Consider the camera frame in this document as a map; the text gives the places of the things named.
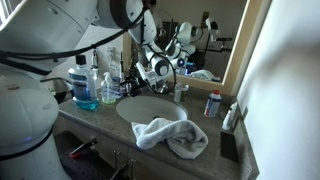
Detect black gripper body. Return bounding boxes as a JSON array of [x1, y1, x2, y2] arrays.
[[126, 77, 147, 95]]

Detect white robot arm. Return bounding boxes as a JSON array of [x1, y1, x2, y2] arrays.
[[0, 0, 173, 180]]

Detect clear soap pump bottle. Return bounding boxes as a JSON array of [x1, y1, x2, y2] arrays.
[[101, 72, 116, 104]]

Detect white sink basin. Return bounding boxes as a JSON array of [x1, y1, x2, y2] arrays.
[[116, 96, 188, 124]]

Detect chrome faucet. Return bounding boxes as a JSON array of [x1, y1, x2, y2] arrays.
[[157, 84, 169, 94]]

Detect electric toothbrush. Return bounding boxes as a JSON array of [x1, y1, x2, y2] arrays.
[[91, 50, 99, 79]]

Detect blue mouthwash bottle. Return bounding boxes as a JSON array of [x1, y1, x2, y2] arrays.
[[68, 55, 99, 110]]

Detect white towel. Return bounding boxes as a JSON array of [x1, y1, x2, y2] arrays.
[[131, 118, 208, 159]]

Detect red capped spray can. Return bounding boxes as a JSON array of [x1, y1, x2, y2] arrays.
[[204, 90, 222, 117]]

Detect wood framed mirror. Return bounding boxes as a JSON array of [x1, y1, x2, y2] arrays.
[[122, 0, 273, 97]]

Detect black holder block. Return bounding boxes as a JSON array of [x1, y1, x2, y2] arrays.
[[220, 131, 238, 162]]

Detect cabinet door handle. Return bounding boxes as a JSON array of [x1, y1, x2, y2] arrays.
[[130, 158, 136, 180]]

